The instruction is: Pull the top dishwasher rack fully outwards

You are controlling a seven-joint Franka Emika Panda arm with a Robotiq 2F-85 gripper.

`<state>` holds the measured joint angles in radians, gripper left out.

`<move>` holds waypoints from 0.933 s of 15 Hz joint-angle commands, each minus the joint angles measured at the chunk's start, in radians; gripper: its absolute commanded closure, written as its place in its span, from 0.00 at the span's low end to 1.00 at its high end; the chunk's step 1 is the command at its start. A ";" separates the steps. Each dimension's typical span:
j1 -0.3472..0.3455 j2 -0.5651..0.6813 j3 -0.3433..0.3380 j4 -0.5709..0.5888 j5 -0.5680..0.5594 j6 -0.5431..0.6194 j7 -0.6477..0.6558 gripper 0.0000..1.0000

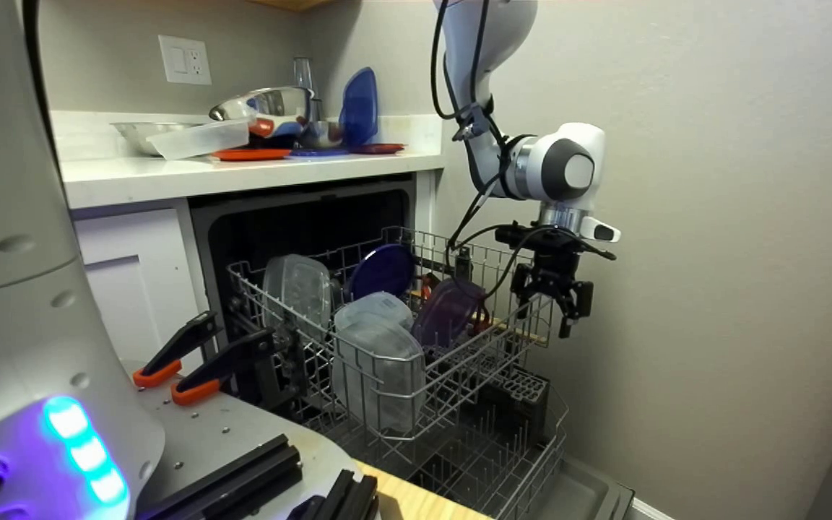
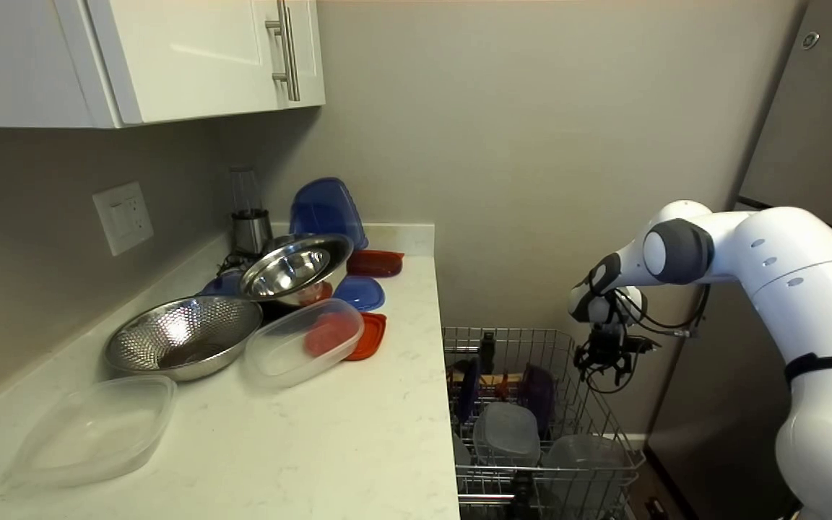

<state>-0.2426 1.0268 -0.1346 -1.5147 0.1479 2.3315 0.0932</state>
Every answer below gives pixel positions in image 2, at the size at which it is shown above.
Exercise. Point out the grey translucent plastic container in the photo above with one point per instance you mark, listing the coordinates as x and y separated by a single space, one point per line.
507 435

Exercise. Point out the small steel bowl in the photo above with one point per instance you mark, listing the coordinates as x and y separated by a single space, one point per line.
289 265

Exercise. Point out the blue plastic lid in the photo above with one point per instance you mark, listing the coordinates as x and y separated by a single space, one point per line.
358 294

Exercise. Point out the orange plastic item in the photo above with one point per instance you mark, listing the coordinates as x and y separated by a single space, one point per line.
503 382

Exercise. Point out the small clear plastic container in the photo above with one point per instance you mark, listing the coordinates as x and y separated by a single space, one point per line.
280 351

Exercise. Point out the steel cup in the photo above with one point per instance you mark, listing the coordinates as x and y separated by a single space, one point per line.
251 232

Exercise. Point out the white upper cabinet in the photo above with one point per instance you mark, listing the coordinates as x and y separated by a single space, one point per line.
195 47

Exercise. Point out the purple plastic container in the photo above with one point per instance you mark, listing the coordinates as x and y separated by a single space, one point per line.
542 395

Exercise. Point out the large clear plastic container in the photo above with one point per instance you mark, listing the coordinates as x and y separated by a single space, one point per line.
98 429

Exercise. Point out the red plastic container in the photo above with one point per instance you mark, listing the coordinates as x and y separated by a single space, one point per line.
373 262

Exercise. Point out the white wall outlet plate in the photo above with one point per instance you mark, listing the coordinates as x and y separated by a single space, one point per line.
121 219

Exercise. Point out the stainless steel refrigerator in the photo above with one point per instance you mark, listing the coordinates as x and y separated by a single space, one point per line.
820 116

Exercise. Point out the clear lidded plastic container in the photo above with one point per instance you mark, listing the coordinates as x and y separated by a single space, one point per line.
579 466

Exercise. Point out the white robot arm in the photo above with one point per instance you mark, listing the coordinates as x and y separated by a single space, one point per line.
802 289

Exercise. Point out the red plastic lid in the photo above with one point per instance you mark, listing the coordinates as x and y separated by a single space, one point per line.
373 337

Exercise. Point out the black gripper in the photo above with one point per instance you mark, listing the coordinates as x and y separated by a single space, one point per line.
614 347

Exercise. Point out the blue plastic container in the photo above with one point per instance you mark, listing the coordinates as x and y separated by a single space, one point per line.
325 213

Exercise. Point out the large steel bowl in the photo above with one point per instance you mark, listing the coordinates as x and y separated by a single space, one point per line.
175 334

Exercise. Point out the white baseboard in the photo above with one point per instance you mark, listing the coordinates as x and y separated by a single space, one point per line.
634 440

